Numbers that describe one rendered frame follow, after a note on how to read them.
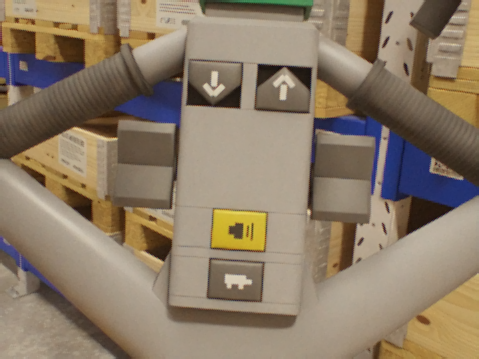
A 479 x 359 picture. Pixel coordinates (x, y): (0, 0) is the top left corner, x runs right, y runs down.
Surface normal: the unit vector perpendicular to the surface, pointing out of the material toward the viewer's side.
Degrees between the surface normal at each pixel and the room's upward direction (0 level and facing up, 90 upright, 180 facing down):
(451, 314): 90
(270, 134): 74
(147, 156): 91
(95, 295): 80
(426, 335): 90
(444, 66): 90
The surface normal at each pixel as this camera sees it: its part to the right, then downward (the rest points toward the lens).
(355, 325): 0.04, 0.11
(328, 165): -0.05, 0.29
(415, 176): -0.72, 0.15
